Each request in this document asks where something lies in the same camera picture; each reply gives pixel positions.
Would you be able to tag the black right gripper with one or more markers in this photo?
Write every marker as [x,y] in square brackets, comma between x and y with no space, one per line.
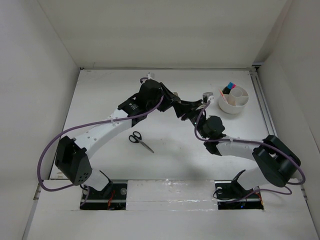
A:
[188,107]

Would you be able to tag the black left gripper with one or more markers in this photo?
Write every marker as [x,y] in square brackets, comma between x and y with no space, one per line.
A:
[171,97]

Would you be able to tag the red pink pen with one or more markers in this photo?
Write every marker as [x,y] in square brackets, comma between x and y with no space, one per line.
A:
[223,94]

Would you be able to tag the blue cap black highlighter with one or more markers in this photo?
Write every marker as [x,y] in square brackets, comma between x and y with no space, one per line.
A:
[228,88]

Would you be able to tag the black handled scissors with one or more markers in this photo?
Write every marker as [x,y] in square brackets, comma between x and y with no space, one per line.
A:
[136,138]

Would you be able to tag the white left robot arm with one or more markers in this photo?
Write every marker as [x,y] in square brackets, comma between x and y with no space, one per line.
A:
[74,154]

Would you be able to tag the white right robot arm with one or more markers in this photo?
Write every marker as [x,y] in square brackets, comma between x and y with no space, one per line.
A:
[276,163]

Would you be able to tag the white round divided container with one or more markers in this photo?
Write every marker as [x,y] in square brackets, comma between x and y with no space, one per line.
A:
[234,102]

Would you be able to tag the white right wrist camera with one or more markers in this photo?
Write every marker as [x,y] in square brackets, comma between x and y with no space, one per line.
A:
[207,97]

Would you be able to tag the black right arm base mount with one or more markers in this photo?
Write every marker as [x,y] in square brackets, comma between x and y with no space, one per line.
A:
[230,196]

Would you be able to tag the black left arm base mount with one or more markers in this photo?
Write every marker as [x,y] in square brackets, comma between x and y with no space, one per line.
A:
[116,200]

